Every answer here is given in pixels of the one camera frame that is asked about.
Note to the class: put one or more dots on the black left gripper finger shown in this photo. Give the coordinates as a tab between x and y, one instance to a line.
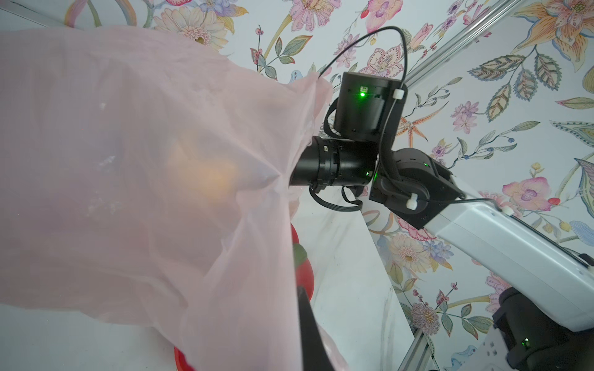
314	354

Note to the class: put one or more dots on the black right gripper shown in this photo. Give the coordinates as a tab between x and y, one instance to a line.
334	162

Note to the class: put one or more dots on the yellow lemon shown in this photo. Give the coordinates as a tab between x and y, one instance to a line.
199	166

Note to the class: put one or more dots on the pink plastic bag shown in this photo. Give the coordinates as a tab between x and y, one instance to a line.
89	222

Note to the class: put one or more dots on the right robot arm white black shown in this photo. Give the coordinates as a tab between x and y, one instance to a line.
545	318

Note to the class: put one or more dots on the red flower-shaped plate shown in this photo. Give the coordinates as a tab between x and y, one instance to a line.
304	274

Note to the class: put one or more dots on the right aluminium corner post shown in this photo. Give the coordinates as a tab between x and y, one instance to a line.
462	40

